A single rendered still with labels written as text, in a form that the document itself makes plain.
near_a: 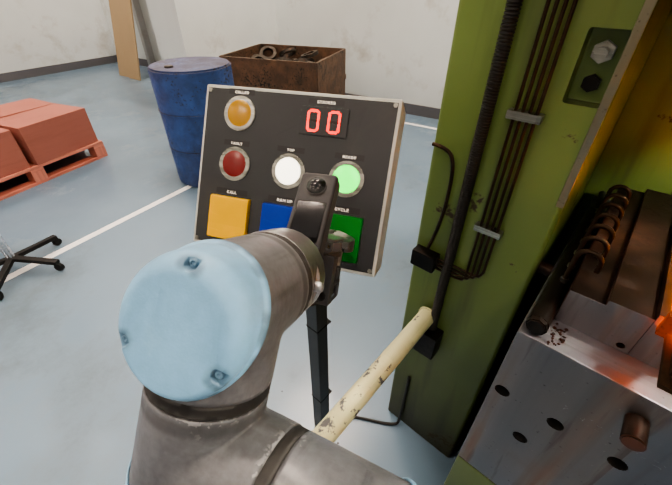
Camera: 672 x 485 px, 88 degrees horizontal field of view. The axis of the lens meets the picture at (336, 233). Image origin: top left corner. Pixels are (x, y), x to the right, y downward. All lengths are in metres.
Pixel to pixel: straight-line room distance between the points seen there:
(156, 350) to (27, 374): 1.82
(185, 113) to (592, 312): 2.54
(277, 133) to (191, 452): 0.47
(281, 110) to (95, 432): 1.42
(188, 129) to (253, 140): 2.16
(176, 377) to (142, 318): 0.04
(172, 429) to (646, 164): 0.99
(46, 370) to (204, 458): 1.76
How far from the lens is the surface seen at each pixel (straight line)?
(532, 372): 0.67
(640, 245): 0.77
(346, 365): 1.61
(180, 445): 0.28
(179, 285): 0.22
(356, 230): 0.56
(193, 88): 2.68
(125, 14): 6.95
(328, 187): 0.42
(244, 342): 0.21
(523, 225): 0.75
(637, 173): 1.04
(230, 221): 0.64
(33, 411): 1.91
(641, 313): 0.63
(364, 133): 0.57
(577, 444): 0.75
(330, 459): 0.27
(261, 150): 0.62
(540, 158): 0.69
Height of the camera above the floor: 1.35
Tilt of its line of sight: 36 degrees down
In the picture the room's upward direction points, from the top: straight up
